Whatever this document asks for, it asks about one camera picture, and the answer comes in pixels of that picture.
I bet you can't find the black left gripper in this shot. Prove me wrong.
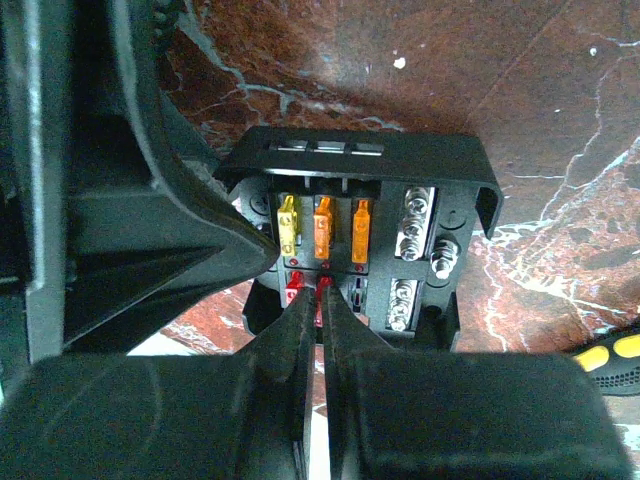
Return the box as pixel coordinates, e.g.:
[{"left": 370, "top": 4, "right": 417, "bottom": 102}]
[{"left": 1, "top": 1, "right": 276, "bottom": 393}]

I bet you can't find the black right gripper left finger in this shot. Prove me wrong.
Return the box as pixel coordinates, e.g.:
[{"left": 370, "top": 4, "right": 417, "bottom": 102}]
[{"left": 1, "top": 288, "right": 316, "bottom": 479}]

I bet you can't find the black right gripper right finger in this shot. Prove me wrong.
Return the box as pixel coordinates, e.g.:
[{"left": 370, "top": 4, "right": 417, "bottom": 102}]
[{"left": 322, "top": 288, "right": 633, "bottom": 479}]

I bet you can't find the yellow black handle screwdriver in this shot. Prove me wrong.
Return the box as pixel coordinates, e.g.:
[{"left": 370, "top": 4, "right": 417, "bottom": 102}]
[{"left": 570, "top": 325, "right": 639, "bottom": 397}]

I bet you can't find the black fuse box base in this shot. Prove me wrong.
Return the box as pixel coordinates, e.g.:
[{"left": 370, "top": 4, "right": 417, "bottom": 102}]
[{"left": 216, "top": 127, "right": 503, "bottom": 350}]

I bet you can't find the yellow fuse in box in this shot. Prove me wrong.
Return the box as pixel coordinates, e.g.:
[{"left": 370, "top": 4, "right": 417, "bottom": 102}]
[{"left": 277, "top": 195, "right": 298, "bottom": 257}]

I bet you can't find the orange blade fuse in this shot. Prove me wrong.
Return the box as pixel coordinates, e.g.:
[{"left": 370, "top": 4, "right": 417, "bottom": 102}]
[
  {"left": 313, "top": 196, "right": 334, "bottom": 260},
  {"left": 351, "top": 199, "right": 372, "bottom": 264}
]

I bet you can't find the red fuse in box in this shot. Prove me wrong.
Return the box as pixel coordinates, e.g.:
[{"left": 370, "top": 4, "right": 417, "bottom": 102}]
[{"left": 285, "top": 271, "right": 305, "bottom": 305}]

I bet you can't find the red blade fuse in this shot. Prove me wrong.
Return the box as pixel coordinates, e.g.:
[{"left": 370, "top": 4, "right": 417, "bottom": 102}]
[{"left": 314, "top": 275, "right": 334, "bottom": 328}]

